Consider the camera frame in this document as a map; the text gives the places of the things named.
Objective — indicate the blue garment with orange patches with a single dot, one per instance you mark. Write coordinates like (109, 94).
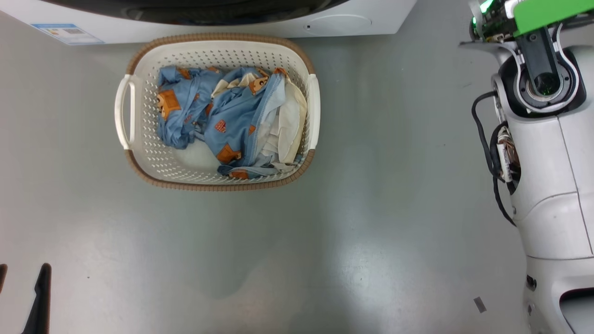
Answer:
(178, 118)
(234, 118)

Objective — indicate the cream white garment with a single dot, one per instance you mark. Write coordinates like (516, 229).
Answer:
(290, 120)

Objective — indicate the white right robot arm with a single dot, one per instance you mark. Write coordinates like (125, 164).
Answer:
(552, 185)

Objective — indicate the small grey floor tape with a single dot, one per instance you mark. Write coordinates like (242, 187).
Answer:
(479, 305)

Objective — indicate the cream perforated laundry basket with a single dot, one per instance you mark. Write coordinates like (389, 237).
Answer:
(153, 160)

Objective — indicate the round white filter cover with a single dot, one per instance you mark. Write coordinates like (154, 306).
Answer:
(338, 23)

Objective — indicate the black round washer door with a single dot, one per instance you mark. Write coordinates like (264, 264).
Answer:
(195, 11)

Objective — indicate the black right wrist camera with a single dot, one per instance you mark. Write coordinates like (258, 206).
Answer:
(540, 60)

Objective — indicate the blue energy label sticker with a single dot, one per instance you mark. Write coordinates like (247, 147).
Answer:
(67, 33)

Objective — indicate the white washing machine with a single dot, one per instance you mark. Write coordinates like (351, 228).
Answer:
(380, 16)

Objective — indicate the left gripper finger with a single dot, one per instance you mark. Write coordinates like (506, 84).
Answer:
(2, 276)
(41, 306)

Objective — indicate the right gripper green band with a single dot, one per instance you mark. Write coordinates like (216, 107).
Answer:
(543, 13)

